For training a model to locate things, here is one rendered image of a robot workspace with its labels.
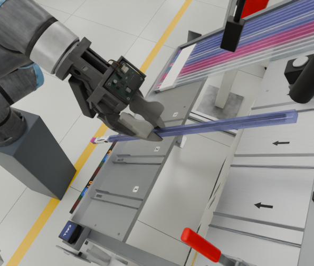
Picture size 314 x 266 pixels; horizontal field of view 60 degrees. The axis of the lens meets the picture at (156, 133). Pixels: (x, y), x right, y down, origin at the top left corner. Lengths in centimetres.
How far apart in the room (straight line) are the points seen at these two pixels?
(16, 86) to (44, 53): 53
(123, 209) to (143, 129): 21
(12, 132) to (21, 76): 21
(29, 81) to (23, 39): 53
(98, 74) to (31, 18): 12
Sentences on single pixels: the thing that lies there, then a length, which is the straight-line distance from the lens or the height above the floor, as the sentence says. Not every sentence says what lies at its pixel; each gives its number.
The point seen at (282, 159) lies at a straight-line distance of 45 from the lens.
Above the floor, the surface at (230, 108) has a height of 1.
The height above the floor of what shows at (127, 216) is 84.
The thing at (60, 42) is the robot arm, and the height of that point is 112.
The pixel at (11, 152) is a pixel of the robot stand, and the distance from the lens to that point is 108.
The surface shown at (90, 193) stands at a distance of 73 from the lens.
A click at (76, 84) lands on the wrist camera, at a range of 47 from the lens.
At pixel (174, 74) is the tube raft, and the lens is 86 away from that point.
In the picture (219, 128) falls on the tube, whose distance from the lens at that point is 41.
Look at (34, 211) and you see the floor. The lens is 158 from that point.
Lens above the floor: 140
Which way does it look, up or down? 60 degrees down
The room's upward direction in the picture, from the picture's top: straight up
